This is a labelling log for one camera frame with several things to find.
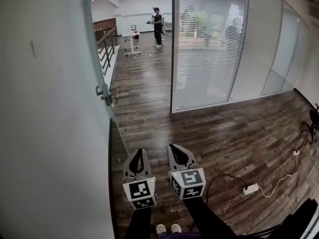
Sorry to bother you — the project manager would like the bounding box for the brown wooden cabinet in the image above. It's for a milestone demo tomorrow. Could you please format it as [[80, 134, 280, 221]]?
[[92, 18, 117, 41]]

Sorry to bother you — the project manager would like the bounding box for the white rolling table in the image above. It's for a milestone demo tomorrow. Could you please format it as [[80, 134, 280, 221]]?
[[121, 30, 142, 59]]

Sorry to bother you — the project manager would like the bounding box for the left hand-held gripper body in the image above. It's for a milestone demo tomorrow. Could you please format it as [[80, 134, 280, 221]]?
[[122, 174, 160, 210]]

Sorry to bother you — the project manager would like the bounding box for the white power cable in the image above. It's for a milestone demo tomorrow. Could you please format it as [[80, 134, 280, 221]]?
[[258, 153, 300, 198]]

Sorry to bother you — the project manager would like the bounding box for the person's right forearm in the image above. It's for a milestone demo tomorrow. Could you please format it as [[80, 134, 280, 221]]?
[[183, 197, 240, 239]]

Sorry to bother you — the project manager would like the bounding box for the black office chair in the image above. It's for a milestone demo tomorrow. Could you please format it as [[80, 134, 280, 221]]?
[[300, 103, 319, 144]]

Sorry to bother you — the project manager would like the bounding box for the person's left forearm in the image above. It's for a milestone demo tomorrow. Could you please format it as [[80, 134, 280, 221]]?
[[124, 206, 153, 239]]

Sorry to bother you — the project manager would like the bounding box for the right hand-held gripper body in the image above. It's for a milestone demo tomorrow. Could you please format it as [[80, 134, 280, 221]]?
[[167, 162, 206, 200]]

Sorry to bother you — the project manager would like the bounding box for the black power cable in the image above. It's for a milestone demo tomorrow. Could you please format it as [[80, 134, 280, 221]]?
[[204, 173, 247, 205]]

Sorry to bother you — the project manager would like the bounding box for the glass partition panel with blinds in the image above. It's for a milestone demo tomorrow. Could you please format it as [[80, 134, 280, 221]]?
[[261, 0, 301, 96], [283, 18, 311, 92], [229, 0, 284, 102], [175, 0, 250, 112]]

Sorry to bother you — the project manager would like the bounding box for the frosted glass door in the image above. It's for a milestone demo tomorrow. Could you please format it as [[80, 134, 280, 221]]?
[[81, 0, 130, 158]]

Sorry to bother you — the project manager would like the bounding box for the person's purple garment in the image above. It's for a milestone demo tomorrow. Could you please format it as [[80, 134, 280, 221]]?
[[157, 232, 201, 239]]

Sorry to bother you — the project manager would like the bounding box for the white power strip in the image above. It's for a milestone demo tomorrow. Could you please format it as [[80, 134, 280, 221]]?
[[243, 183, 260, 196]]

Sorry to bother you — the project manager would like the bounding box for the wooden handrail railing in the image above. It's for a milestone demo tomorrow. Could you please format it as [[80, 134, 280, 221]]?
[[96, 26, 118, 76]]

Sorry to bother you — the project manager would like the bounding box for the silver door lever handle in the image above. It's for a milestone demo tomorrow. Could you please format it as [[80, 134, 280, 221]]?
[[95, 83, 118, 107]]

